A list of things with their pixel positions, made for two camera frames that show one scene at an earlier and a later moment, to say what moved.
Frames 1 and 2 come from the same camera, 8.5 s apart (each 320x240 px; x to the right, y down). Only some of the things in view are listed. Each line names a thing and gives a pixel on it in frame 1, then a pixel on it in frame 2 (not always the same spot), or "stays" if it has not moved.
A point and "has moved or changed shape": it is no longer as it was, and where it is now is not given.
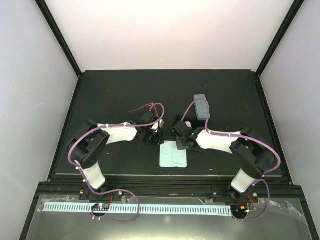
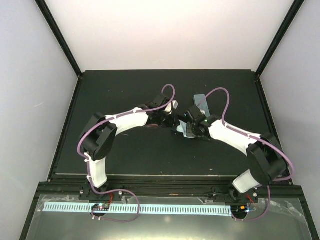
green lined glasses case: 201,107 stays
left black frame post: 59,37 stays
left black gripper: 158,140 -> 169,125
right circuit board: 239,210 stays
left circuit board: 101,207 stays
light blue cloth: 170,156 has moved or changed shape
